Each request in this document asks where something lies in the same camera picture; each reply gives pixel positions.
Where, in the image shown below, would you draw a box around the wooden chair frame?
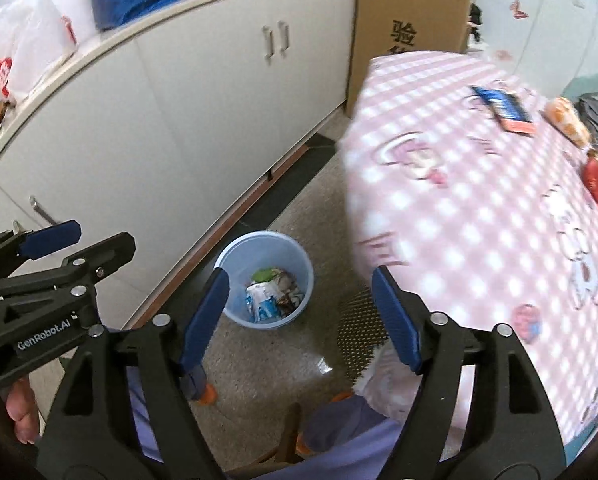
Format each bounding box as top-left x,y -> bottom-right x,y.
229,402 -> 302,476

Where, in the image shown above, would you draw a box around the white plastic bag red print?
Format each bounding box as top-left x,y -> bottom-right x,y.
0,0 -> 77,101

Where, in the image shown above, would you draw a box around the person's lavender trousers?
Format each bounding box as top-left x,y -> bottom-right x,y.
124,360 -> 420,480

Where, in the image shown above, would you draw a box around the large cardboard box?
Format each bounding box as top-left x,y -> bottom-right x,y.
346,0 -> 472,118

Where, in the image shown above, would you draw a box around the person's left hand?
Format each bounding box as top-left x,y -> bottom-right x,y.
4,377 -> 42,446

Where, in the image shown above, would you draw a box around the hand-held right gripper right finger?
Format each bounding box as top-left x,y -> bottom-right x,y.
370,265 -> 567,480

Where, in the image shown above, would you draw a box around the black mesh stand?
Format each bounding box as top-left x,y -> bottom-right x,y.
336,285 -> 386,381

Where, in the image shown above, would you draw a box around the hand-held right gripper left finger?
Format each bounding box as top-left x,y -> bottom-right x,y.
34,269 -> 231,480

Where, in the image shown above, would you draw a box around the pink checked tablecloth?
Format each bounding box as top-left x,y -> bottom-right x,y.
336,51 -> 598,461

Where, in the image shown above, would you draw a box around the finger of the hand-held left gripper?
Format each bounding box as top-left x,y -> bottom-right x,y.
0,231 -> 136,302
0,220 -> 82,281

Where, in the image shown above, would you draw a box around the blue plastic bin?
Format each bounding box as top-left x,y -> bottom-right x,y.
214,231 -> 315,331

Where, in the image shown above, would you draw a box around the dark blue snack packet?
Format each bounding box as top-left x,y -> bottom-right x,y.
470,85 -> 537,137

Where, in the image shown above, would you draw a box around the white blue snack wrapper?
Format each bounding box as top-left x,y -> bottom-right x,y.
245,280 -> 282,323

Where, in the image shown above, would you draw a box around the white cabinet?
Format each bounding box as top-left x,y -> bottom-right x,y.
0,0 -> 362,331

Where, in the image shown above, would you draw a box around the orange bread packet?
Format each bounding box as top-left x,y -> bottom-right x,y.
545,96 -> 592,148

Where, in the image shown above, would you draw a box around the teal curved bed headboard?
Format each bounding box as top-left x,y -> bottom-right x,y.
561,55 -> 598,103

